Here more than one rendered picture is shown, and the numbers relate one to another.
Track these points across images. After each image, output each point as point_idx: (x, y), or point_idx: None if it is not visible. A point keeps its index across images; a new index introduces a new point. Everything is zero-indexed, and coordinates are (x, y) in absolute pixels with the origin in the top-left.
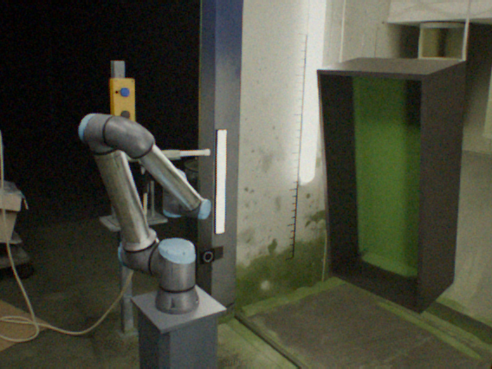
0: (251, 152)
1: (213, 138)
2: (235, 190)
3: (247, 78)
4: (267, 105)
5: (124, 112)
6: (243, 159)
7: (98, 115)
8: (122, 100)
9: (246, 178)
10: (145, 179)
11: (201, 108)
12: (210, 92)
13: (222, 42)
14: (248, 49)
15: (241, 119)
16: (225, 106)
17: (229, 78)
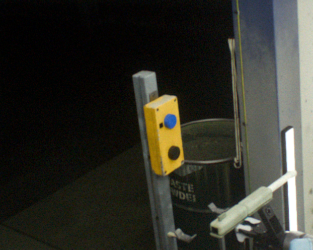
0: (312, 140)
1: (278, 143)
2: (301, 199)
3: (304, 44)
4: None
5: (174, 150)
6: (306, 155)
7: None
8: (168, 134)
9: (310, 178)
10: (241, 247)
11: (245, 101)
12: (265, 80)
13: (279, 7)
14: (303, 4)
15: (302, 104)
16: (287, 95)
17: (289, 53)
